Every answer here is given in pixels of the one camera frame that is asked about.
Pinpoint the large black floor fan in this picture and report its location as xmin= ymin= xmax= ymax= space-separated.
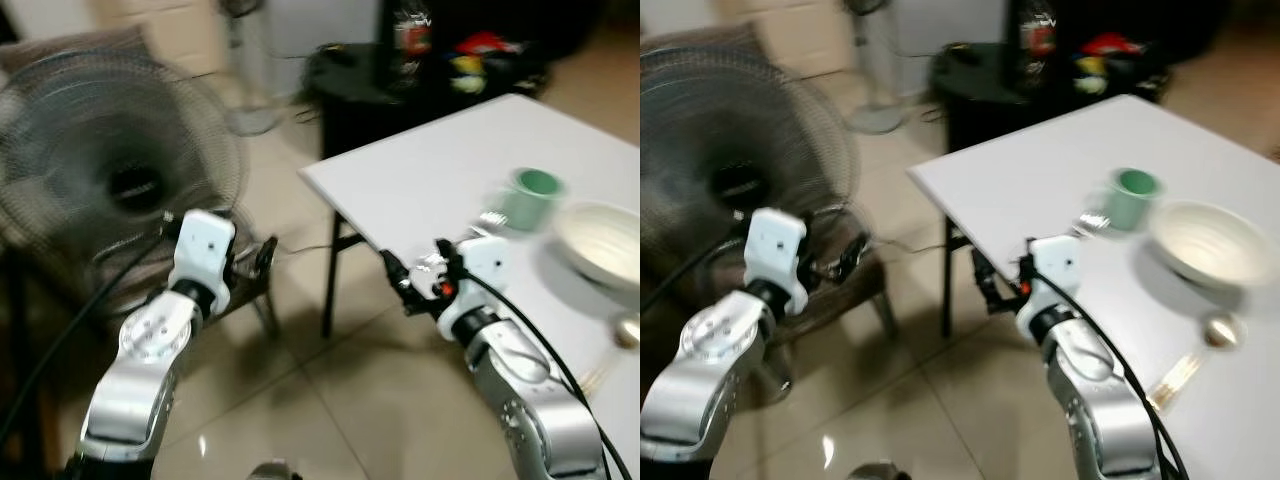
xmin=640 ymin=44 xmax=873 ymax=306
xmin=0 ymin=48 xmax=253 ymax=301

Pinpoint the dark cola bottle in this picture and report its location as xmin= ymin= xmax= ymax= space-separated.
xmin=388 ymin=0 xmax=435 ymax=89
xmin=1016 ymin=0 xmax=1061 ymax=89

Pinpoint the white square table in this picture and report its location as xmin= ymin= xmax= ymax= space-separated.
xmin=298 ymin=92 xmax=641 ymax=480
xmin=906 ymin=93 xmax=1280 ymax=480

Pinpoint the green ceramic cup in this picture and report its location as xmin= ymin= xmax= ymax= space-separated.
xmin=1078 ymin=167 xmax=1167 ymax=237
xmin=482 ymin=167 xmax=567 ymax=239

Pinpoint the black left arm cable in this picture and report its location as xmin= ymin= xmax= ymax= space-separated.
xmin=640 ymin=212 xmax=761 ymax=313
xmin=0 ymin=212 xmax=187 ymax=451

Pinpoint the grey robot foot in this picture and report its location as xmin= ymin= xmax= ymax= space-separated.
xmin=850 ymin=459 xmax=913 ymax=480
xmin=244 ymin=459 xmax=303 ymax=480

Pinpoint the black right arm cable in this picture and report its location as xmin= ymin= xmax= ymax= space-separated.
xmin=462 ymin=268 xmax=637 ymax=480
xmin=1056 ymin=268 xmax=1193 ymax=480

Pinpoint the beige cardboard box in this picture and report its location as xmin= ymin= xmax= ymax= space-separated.
xmin=95 ymin=0 xmax=233 ymax=79
xmin=728 ymin=0 xmax=853 ymax=79

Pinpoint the black side table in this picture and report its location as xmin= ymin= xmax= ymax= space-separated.
xmin=932 ymin=40 xmax=1169 ymax=156
xmin=302 ymin=40 xmax=549 ymax=163

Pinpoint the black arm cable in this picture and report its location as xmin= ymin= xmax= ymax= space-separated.
xmin=640 ymin=212 xmax=761 ymax=313
xmin=0 ymin=212 xmax=187 ymax=451
xmin=462 ymin=268 xmax=637 ymax=480
xmin=1056 ymin=268 xmax=1193 ymax=480

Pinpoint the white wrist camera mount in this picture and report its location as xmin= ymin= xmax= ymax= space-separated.
xmin=745 ymin=207 xmax=808 ymax=303
xmin=1030 ymin=234 xmax=1083 ymax=317
xmin=168 ymin=209 xmax=238 ymax=293
xmin=453 ymin=236 xmax=512 ymax=323

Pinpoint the red yellow toy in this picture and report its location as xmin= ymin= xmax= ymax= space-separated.
xmin=448 ymin=30 xmax=525 ymax=97
xmin=1073 ymin=30 xmax=1143 ymax=97

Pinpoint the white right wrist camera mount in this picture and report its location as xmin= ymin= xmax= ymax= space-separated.
xmin=453 ymin=236 xmax=512 ymax=323
xmin=1030 ymin=234 xmax=1083 ymax=317

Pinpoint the white ceramic bowl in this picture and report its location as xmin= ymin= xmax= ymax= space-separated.
xmin=552 ymin=201 xmax=641 ymax=293
xmin=1146 ymin=199 xmax=1261 ymax=293

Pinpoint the white standing fan base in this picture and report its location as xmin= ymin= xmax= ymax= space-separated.
xmin=222 ymin=0 xmax=289 ymax=138
xmin=846 ymin=0 xmax=909 ymax=137

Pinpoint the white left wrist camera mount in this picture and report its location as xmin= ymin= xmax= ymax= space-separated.
xmin=745 ymin=207 xmax=808 ymax=303
xmin=168 ymin=209 xmax=238 ymax=293

